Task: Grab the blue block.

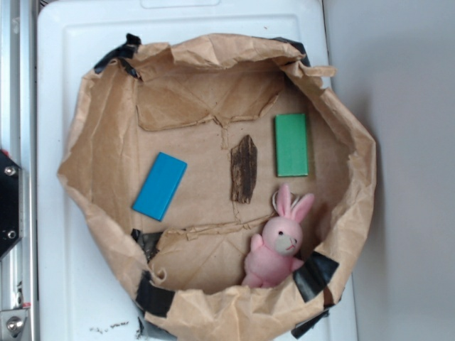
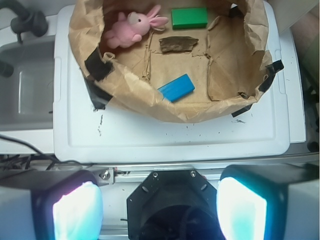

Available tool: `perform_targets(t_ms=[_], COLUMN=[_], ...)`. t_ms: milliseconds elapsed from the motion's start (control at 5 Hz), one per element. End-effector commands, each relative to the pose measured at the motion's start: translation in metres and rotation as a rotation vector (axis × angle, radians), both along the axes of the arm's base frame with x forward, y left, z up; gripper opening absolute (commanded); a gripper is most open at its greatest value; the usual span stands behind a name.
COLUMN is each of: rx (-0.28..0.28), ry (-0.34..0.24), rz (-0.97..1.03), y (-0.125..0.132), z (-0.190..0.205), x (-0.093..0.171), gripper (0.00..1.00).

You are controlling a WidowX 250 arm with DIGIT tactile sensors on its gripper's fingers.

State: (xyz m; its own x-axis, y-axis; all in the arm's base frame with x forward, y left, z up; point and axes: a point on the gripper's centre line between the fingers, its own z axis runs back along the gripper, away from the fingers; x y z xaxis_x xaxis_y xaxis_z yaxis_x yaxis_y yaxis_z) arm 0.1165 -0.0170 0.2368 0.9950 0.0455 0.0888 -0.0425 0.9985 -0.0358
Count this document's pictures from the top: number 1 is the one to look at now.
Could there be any aluminium frame rail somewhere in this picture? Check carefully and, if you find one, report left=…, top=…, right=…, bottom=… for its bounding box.
left=1, top=1, right=40, bottom=340

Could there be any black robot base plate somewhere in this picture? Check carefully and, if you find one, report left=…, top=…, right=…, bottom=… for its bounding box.
left=0, top=150, right=21, bottom=259

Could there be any blue rectangular block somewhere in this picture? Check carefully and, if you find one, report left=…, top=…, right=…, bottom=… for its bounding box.
left=132, top=152, right=187, bottom=221

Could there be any white plastic bin lid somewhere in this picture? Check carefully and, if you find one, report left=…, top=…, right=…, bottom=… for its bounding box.
left=36, top=0, right=358, bottom=341

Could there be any brown paper bag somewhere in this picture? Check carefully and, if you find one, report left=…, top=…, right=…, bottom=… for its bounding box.
left=58, top=34, right=377, bottom=340

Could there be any green rectangular block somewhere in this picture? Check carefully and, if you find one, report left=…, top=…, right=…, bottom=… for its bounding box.
left=274, top=114, right=309, bottom=177

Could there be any brown bark piece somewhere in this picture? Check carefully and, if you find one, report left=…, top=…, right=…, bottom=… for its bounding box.
left=230, top=135, right=257, bottom=204

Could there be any pink plush bunny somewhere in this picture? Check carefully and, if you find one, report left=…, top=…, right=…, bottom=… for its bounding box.
left=242, top=183, right=314, bottom=288

